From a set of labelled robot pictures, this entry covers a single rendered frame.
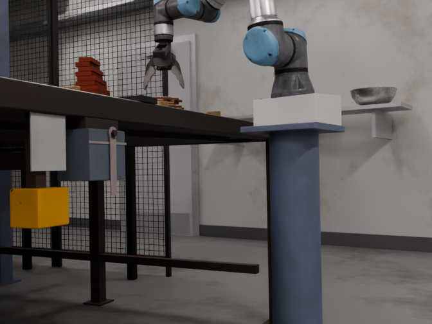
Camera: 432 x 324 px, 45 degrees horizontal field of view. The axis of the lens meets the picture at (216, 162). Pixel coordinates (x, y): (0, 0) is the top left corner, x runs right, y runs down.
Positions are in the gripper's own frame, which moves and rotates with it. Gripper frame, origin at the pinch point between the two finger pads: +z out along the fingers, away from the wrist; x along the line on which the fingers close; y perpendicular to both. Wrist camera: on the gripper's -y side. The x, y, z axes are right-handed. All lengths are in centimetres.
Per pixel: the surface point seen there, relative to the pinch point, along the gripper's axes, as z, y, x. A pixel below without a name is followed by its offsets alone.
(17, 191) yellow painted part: 33, -91, 11
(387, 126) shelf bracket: -2, 257, -134
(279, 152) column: 25, -16, -43
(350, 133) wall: 2, 286, -108
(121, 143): 23, -67, -4
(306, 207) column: 43, -17, -51
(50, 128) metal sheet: 21, -86, 6
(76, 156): 26, -77, 4
